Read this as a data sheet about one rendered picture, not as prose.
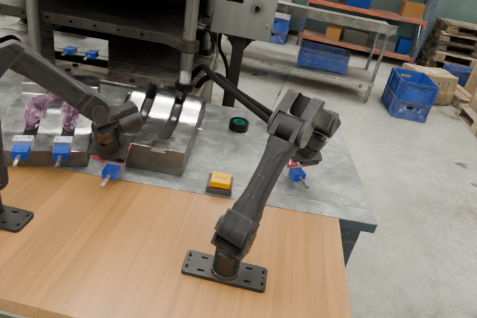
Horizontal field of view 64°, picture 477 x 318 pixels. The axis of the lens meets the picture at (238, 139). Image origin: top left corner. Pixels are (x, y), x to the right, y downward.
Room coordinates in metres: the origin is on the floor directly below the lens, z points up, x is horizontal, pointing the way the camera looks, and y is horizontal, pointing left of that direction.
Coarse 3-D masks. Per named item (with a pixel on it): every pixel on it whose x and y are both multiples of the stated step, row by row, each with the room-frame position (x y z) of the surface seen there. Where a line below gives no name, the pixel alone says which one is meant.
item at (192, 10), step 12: (192, 0) 1.74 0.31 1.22; (192, 12) 1.74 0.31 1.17; (204, 12) 2.44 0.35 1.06; (24, 24) 2.37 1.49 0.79; (192, 24) 1.74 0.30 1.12; (192, 36) 1.75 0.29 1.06; (204, 36) 2.42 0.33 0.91; (204, 48) 2.42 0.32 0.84; (180, 60) 1.76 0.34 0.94; (192, 60) 1.76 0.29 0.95; (180, 72) 1.75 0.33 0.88; (180, 84) 1.73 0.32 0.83; (192, 84) 1.76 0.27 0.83
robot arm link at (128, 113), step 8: (120, 104) 0.90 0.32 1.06; (128, 104) 0.90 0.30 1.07; (96, 112) 0.81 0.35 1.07; (104, 112) 0.83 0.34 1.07; (112, 112) 0.87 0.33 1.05; (120, 112) 0.87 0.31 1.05; (128, 112) 0.88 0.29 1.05; (136, 112) 0.90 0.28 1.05; (96, 120) 0.81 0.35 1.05; (104, 120) 0.83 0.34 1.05; (120, 120) 0.87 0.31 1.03; (128, 120) 0.88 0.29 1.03; (136, 120) 0.89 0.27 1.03; (128, 128) 0.88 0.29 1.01
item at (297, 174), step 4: (284, 168) 1.14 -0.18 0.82; (288, 168) 1.12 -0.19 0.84; (292, 168) 1.11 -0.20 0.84; (296, 168) 1.12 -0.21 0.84; (300, 168) 1.12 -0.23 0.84; (284, 172) 1.13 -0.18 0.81; (288, 172) 1.11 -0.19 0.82; (292, 172) 1.09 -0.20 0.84; (296, 172) 1.09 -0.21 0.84; (300, 172) 1.10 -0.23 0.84; (304, 172) 1.10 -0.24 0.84; (288, 176) 1.11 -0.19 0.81; (292, 176) 1.09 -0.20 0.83; (296, 176) 1.08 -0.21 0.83; (300, 176) 1.09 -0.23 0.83; (304, 176) 1.09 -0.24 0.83; (296, 180) 1.08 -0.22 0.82; (300, 180) 1.07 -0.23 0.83; (304, 180) 1.06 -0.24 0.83; (304, 184) 1.05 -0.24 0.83
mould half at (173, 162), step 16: (144, 96) 1.29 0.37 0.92; (160, 96) 1.31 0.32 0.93; (192, 96) 1.36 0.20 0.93; (160, 112) 1.24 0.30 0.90; (192, 112) 1.27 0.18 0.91; (144, 128) 1.11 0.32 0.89; (160, 128) 1.14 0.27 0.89; (176, 128) 1.16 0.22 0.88; (192, 128) 1.19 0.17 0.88; (144, 144) 1.01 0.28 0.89; (176, 144) 1.05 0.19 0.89; (192, 144) 1.19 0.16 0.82; (128, 160) 1.00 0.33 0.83; (144, 160) 1.00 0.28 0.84; (160, 160) 1.00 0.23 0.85; (176, 160) 1.00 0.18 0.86
